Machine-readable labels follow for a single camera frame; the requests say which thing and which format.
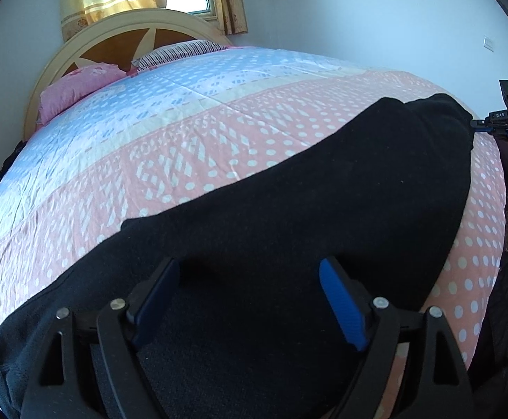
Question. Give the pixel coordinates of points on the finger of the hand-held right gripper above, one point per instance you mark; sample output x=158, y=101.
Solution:
x=480, y=125

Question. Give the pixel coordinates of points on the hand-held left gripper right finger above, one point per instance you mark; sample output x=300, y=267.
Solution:
x=343, y=303

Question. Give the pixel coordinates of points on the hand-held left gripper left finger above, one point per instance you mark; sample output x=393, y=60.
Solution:
x=158, y=299

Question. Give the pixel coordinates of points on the black pants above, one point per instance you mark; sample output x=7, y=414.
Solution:
x=280, y=205

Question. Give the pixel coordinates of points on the pink blue dotted quilt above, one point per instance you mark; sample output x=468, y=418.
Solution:
x=184, y=122

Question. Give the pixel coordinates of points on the black bag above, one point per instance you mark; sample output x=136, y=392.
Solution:
x=11, y=159

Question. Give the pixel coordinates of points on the pink pillow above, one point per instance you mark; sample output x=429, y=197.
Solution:
x=77, y=85

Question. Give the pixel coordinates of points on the striped pillow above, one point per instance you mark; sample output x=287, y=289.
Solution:
x=175, y=52

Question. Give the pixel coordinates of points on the cream wooden headboard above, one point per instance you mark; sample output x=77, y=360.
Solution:
x=118, y=30

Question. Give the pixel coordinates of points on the narrow yellow curtain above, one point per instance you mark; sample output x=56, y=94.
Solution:
x=230, y=0

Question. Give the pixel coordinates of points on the white wall outlet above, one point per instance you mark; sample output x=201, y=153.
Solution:
x=489, y=43

